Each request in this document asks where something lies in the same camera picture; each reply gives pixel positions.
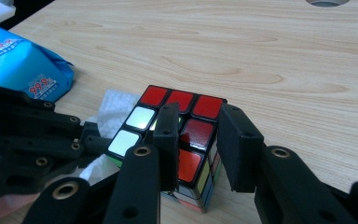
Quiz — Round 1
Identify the white wet wipe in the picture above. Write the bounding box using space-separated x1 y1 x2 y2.
79 89 143 188

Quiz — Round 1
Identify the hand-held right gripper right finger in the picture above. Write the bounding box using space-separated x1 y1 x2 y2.
217 104 358 224

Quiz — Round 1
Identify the blue wet wipes pack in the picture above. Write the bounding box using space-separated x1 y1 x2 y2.
0 26 76 104

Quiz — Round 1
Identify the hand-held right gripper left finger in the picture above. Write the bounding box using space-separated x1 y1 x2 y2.
103 102 181 224

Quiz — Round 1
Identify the grey round table grommet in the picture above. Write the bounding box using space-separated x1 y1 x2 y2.
306 0 351 7

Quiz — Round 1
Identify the colourful puzzle cube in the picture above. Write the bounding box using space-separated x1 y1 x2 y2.
106 84 228 215

